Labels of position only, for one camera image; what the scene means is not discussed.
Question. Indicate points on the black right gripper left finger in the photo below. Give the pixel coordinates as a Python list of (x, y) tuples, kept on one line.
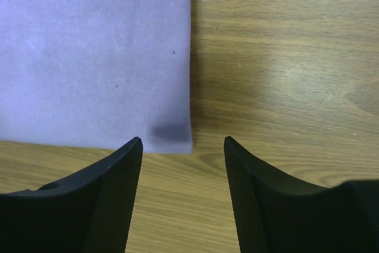
[(87, 211)]

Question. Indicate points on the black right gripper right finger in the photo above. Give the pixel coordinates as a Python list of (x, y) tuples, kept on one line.
[(277, 212)]

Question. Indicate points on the purple t shirt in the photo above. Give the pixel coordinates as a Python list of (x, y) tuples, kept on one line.
[(96, 73)]

